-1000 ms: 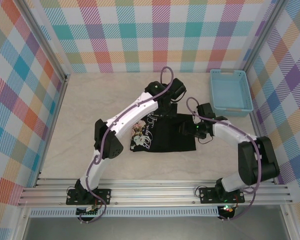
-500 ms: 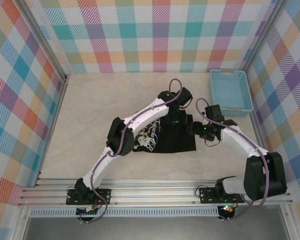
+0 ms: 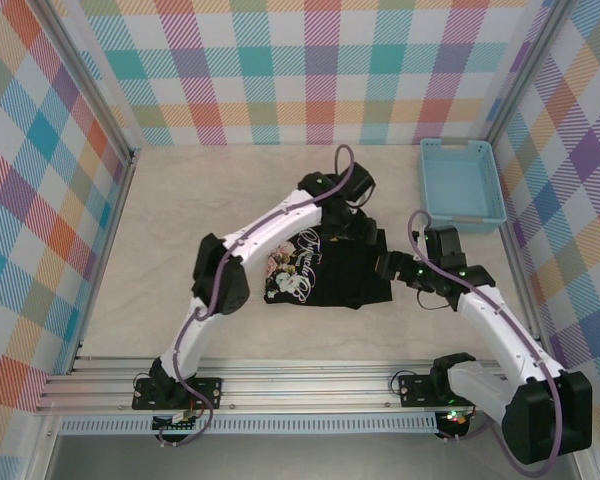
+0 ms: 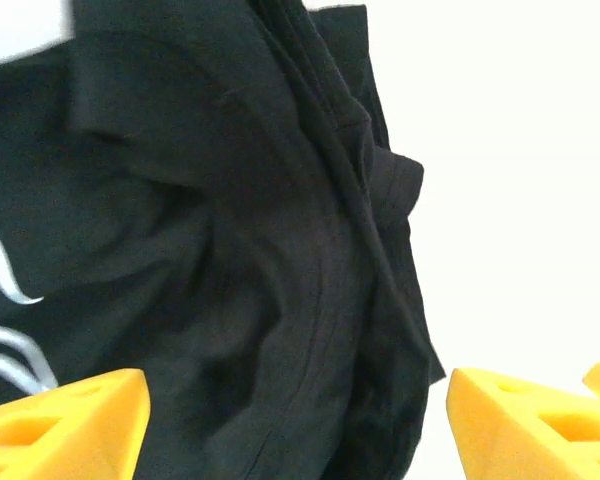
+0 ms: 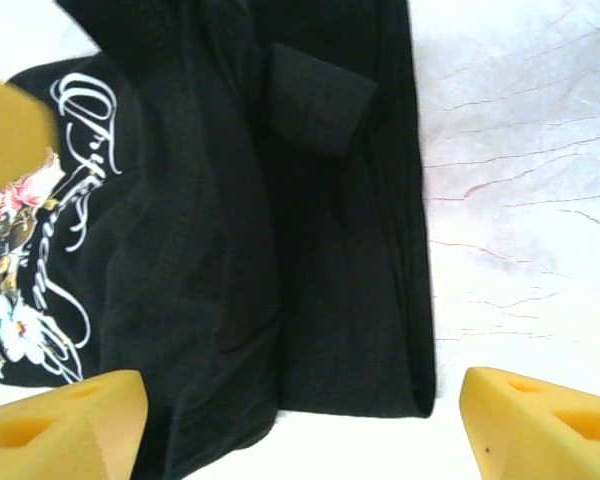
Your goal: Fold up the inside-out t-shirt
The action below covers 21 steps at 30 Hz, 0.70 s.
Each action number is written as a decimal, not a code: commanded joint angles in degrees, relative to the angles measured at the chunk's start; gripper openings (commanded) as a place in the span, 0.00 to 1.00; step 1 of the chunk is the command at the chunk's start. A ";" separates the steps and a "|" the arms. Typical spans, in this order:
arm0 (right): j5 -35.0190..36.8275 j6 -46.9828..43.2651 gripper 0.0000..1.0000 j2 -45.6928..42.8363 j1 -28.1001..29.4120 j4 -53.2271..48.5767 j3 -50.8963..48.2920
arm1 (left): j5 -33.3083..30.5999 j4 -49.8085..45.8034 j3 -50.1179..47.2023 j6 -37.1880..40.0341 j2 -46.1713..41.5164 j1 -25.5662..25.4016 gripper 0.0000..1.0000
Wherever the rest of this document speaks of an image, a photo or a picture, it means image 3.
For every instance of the black t-shirt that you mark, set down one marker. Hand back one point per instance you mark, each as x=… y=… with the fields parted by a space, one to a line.
x=340 y=280

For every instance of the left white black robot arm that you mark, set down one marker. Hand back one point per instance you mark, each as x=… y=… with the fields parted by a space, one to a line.
x=282 y=230

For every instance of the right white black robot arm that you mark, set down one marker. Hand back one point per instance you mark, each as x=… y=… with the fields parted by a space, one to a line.
x=500 y=340

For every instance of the light blue plastic basket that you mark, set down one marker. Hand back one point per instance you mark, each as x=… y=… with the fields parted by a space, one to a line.
x=460 y=185

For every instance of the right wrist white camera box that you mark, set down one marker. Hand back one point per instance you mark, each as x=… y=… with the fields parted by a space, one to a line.
x=422 y=235

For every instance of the aluminium side rail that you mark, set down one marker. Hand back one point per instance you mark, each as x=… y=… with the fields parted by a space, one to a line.
x=121 y=200
x=520 y=250

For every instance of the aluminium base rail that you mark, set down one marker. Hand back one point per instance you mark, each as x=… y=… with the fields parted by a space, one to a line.
x=305 y=385

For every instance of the aluminium corner post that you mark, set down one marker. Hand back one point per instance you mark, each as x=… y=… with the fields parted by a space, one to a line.
x=94 y=85
x=525 y=70

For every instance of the aluminium frame leg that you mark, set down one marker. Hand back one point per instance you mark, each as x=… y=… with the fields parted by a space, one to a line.
x=40 y=472
x=596 y=474

